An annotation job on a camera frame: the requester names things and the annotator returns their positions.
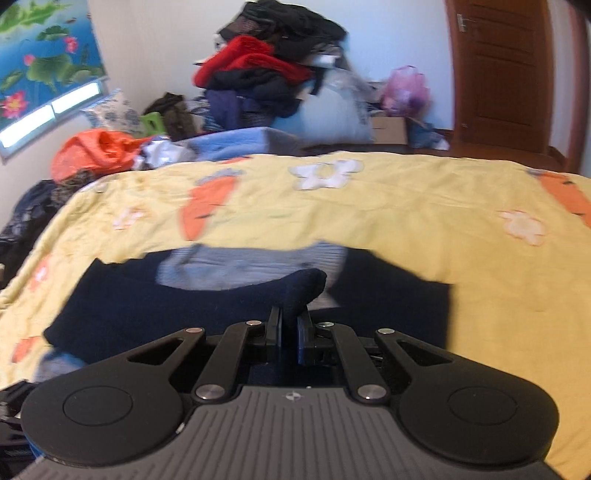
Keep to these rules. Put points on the white crumpled cloth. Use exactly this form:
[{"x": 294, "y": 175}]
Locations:
[{"x": 161, "y": 152}]

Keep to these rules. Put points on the cardboard box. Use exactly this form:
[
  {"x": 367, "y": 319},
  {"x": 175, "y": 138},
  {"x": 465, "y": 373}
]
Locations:
[{"x": 390, "y": 130}]

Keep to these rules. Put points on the brown wooden door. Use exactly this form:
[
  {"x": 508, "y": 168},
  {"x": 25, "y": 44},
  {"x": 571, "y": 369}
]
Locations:
[{"x": 503, "y": 74}]

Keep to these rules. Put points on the red garment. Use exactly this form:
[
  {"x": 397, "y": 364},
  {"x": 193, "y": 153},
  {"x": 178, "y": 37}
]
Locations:
[{"x": 249, "y": 57}]

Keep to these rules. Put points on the light blue bundle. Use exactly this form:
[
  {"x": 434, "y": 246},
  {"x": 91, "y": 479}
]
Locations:
[{"x": 332, "y": 115}]

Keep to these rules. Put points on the blue folded blanket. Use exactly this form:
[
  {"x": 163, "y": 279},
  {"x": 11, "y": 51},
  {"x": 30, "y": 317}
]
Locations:
[{"x": 235, "y": 141}]

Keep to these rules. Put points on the orange plastic bag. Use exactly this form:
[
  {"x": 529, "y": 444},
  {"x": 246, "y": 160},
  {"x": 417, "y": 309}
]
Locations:
[{"x": 87, "y": 150}]

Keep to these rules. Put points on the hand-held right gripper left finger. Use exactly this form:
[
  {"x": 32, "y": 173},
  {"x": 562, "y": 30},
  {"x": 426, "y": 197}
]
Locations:
[{"x": 274, "y": 330}]

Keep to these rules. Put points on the pile of dark clothes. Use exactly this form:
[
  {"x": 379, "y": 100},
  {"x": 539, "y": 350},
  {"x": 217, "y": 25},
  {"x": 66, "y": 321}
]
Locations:
[{"x": 286, "y": 23}]

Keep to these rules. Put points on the dark clothes heap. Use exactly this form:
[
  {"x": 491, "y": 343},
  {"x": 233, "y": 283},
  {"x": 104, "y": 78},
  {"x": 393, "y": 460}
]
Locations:
[{"x": 27, "y": 217}]

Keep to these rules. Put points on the navy and grey sweater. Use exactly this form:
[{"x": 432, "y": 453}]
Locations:
[{"x": 138, "y": 300}]

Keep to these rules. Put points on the green stool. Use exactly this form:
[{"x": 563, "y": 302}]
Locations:
[{"x": 152, "y": 123}]

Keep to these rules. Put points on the window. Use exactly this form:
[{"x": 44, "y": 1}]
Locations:
[{"x": 46, "y": 113}]

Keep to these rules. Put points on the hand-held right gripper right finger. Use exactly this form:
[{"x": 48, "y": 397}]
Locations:
[{"x": 304, "y": 337}]

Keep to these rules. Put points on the lotus print window blind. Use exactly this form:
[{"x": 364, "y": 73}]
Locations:
[{"x": 41, "y": 50}]

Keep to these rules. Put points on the pink plastic bag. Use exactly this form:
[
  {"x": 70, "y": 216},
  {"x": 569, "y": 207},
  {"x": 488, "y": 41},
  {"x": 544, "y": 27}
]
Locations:
[{"x": 406, "y": 92}]

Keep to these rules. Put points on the dark brown garment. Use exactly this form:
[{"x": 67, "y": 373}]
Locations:
[{"x": 173, "y": 113}]

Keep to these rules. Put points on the yellow floral printed blanket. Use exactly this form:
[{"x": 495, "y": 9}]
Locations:
[{"x": 415, "y": 207}]

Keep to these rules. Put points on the blue patterned white pillow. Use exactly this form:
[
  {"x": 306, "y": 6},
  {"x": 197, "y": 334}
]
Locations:
[{"x": 113, "y": 113}]

